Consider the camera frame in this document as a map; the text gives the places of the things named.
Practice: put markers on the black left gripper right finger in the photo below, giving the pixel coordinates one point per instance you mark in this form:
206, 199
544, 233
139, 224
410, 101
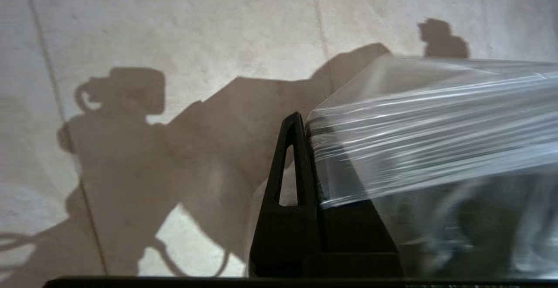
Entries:
348, 235

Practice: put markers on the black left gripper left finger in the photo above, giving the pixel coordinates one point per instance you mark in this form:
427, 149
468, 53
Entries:
287, 235

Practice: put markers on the clear plastic trash bag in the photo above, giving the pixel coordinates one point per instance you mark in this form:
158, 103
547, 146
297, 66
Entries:
436, 127

